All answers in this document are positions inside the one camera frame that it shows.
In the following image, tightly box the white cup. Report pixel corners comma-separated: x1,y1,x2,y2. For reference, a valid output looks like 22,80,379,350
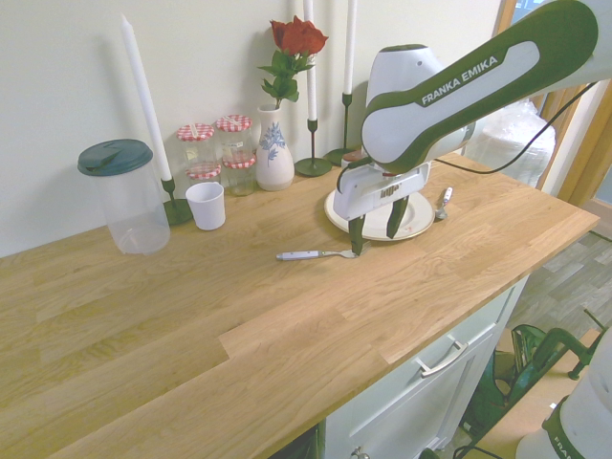
185,181,226,232

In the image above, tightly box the white vase with blue flower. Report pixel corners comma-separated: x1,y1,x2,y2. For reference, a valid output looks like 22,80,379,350
255,103,295,192

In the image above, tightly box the glass jar red checked lid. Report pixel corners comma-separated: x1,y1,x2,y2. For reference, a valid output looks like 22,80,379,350
175,122,216,168
214,114,253,162
222,155,258,197
185,162,224,190

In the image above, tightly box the red rose with green leaves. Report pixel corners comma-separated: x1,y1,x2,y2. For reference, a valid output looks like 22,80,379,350
257,14,330,110

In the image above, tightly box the dark green clamp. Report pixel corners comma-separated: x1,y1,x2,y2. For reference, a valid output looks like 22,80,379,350
514,309,611,383

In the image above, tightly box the white-handled metal fork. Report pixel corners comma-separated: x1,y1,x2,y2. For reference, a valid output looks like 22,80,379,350
275,241,372,263

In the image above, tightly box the long white taper candle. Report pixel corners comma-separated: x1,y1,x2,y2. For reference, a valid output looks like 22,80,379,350
342,0,359,95
303,0,317,121
120,13,172,182

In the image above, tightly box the white-handled metal spoon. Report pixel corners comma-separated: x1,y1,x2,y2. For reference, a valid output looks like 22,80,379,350
432,186,455,221

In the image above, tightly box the white plate with gold rim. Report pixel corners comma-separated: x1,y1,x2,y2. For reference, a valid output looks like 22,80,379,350
323,188,436,244

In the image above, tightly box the wooden door frame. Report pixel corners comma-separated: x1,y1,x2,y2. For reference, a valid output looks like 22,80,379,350
496,0,612,207

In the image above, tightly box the wooden robot mounting board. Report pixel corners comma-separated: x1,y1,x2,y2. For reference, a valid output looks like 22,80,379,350
477,329,612,459

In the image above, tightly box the silver drawer handle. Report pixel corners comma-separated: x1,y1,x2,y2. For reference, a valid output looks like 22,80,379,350
413,339,469,379

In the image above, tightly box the white bubble wrap roll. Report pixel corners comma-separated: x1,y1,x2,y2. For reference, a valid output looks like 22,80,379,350
466,98,558,192

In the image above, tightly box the clear pitcher with teal lid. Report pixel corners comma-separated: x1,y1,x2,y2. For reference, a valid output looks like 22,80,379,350
76,138,172,255

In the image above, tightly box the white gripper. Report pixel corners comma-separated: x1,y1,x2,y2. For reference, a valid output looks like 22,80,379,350
332,160,430,255

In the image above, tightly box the white cabinet drawer with handle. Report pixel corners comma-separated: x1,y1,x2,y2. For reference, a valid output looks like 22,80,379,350
272,276,532,459

